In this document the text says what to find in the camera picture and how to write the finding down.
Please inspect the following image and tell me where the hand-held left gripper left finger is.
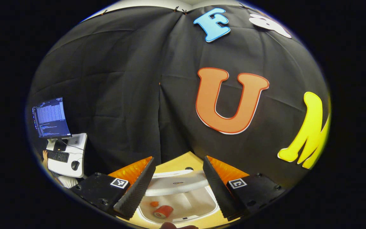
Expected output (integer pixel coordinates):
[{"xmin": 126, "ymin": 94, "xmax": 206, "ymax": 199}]
[{"xmin": 69, "ymin": 156, "xmax": 157, "ymax": 220}]

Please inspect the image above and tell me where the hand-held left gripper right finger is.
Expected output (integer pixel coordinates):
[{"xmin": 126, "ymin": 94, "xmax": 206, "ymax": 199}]
[{"xmin": 202, "ymin": 156, "xmax": 287, "ymax": 222}]

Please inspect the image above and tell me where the orange pop can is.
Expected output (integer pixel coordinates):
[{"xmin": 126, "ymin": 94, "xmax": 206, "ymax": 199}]
[{"xmin": 152, "ymin": 205, "xmax": 174, "ymax": 219}]

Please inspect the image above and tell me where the white desktop garbage bin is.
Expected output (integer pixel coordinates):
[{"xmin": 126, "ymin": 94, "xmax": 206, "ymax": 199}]
[{"xmin": 137, "ymin": 169, "xmax": 221, "ymax": 225}]

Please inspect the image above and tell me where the white computer desk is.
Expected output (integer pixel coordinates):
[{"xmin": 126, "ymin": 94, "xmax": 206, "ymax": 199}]
[{"xmin": 46, "ymin": 133, "xmax": 88, "ymax": 178}]

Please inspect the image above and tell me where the black keyboard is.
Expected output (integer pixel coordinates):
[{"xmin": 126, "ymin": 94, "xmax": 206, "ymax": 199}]
[{"xmin": 46, "ymin": 149, "xmax": 70, "ymax": 163}]

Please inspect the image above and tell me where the black backdrop cloth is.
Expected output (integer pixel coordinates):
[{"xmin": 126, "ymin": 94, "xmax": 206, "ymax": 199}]
[{"xmin": 25, "ymin": 3, "xmax": 331, "ymax": 191}]

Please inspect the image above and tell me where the computer monitor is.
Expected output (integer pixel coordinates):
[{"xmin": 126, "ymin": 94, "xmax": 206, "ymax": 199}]
[{"xmin": 32, "ymin": 97, "xmax": 72, "ymax": 152}]

